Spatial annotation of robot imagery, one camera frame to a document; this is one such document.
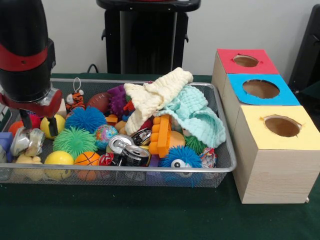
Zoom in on black drink can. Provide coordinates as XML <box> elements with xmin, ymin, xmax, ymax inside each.
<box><xmin>121</xmin><ymin>145</ymin><xmax>151</xmax><ymax>167</ymax></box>

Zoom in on long orange toy brick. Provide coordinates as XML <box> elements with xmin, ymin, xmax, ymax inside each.
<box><xmin>148</xmin><ymin>114</ymin><xmax>173</xmax><ymax>159</ymax></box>

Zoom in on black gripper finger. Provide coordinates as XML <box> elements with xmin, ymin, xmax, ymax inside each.
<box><xmin>20</xmin><ymin>110</ymin><xmax>32</xmax><ymax>131</ymax></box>
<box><xmin>48</xmin><ymin>116</ymin><xmax>59</xmax><ymax>137</ymax></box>

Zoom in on wooden box with three holes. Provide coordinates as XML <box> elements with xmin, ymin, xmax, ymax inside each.
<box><xmin>211</xmin><ymin>48</ymin><xmax>320</xmax><ymax>204</ymax></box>

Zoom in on light green spiky ball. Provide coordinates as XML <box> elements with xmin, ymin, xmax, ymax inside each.
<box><xmin>52</xmin><ymin>126</ymin><xmax>98</xmax><ymax>160</ymax></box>

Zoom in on plain red ball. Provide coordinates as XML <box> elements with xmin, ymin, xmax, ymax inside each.
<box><xmin>8</xmin><ymin>120</ymin><xmax>25</xmax><ymax>136</ymax></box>

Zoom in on small orange basketball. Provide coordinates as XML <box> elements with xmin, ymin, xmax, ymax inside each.
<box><xmin>73</xmin><ymin>151</ymin><xmax>101</xmax><ymax>181</ymax></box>

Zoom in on cream yellow knitted cloth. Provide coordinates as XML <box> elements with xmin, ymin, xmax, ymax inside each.
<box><xmin>123</xmin><ymin>67</ymin><xmax>194</xmax><ymax>136</ymax></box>

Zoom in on plain blue spiky ball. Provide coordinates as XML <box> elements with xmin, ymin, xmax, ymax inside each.
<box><xmin>65</xmin><ymin>105</ymin><xmax>108</xmax><ymax>134</ymax></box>

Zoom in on black upright panel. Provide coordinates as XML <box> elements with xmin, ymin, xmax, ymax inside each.
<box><xmin>290</xmin><ymin>4</ymin><xmax>320</xmax><ymax>93</ymax></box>

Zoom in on blue spiky ball with eyes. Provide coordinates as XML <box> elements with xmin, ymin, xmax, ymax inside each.
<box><xmin>160</xmin><ymin>145</ymin><xmax>203</xmax><ymax>186</ymax></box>

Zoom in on yellow smiley ball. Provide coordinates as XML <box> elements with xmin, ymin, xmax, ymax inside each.
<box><xmin>44</xmin><ymin>150</ymin><xmax>75</xmax><ymax>180</ymax></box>

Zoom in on striped orange tiger toy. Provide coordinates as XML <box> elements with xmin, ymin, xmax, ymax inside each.
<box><xmin>65</xmin><ymin>90</ymin><xmax>86</xmax><ymax>113</ymax></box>

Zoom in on small blue globe ball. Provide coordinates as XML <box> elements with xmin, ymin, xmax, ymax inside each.
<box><xmin>95</xmin><ymin>124</ymin><xmax>119</xmax><ymax>150</ymax></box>

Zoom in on pale blue waffle cloth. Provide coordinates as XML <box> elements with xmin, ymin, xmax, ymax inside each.
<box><xmin>155</xmin><ymin>85</ymin><xmax>227</xmax><ymax>149</ymax></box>

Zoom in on purple spiky toy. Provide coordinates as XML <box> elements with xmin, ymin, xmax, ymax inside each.
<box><xmin>107</xmin><ymin>84</ymin><xmax>130</xmax><ymax>118</ymax></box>

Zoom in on crushed shiny silver can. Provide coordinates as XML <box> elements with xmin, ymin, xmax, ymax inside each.
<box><xmin>10</xmin><ymin>128</ymin><xmax>46</xmax><ymax>158</ymax></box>

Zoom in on small brown football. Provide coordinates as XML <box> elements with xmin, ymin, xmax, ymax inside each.
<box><xmin>86</xmin><ymin>91</ymin><xmax>113</xmax><ymax>114</ymax></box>

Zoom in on silver drink can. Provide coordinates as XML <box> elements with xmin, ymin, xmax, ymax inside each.
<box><xmin>107</xmin><ymin>134</ymin><xmax>134</xmax><ymax>155</ymax></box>

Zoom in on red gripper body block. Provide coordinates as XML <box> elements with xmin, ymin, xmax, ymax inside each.
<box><xmin>0</xmin><ymin>89</ymin><xmax>63</xmax><ymax>119</ymax></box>

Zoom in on dark green table cloth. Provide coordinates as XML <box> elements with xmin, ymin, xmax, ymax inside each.
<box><xmin>0</xmin><ymin>72</ymin><xmax>320</xmax><ymax>240</ymax></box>

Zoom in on shallow clear mesh bin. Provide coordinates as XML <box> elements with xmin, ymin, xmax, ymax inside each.
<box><xmin>0</xmin><ymin>77</ymin><xmax>238</xmax><ymax>188</ymax></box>

